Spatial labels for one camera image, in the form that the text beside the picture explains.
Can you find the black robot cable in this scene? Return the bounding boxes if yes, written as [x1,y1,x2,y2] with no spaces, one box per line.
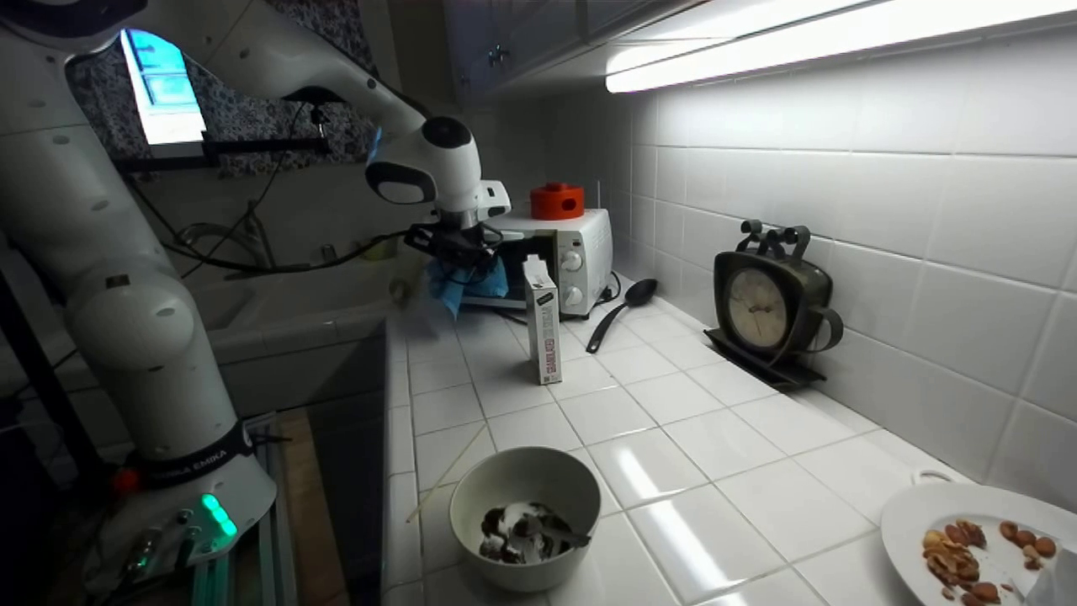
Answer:
[117,165,420,281]

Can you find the blue towel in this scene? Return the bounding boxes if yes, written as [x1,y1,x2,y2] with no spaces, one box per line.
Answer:
[427,251,514,322]

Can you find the black ladle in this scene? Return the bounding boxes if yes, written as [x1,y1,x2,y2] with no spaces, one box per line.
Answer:
[582,276,664,357]

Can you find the white bowl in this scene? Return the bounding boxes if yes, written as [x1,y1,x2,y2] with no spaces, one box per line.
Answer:
[448,445,607,594]

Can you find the dark food pieces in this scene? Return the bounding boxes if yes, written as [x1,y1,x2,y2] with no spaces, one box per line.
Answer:
[478,497,597,566]

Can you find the white plate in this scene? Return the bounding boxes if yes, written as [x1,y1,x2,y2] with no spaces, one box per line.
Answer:
[877,477,1077,606]

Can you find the bright monitor screen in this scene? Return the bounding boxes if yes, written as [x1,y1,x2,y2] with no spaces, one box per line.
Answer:
[117,27,211,153]

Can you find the under-cabinet light bar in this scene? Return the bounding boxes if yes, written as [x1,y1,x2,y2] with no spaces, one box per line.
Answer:
[602,0,1077,96]

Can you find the white wall cabinet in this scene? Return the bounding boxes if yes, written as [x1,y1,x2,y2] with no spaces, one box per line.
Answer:
[439,0,702,106]

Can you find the white toaster oven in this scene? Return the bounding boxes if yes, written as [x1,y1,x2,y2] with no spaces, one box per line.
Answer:
[468,204,620,322]

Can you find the white milk carton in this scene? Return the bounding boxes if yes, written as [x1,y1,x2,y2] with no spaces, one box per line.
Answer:
[517,250,564,391]

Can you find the black retro clock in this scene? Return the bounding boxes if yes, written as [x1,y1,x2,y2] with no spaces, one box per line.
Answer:
[699,215,848,392]

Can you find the red lidded container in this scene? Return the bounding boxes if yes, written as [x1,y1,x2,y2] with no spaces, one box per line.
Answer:
[529,177,590,222]

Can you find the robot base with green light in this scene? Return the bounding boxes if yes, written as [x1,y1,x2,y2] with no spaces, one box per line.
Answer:
[85,445,282,606]

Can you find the brown nuts pile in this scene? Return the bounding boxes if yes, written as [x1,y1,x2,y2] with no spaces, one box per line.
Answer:
[920,514,1059,606]

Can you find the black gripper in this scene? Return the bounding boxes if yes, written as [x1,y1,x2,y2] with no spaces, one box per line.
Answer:
[403,217,509,286]

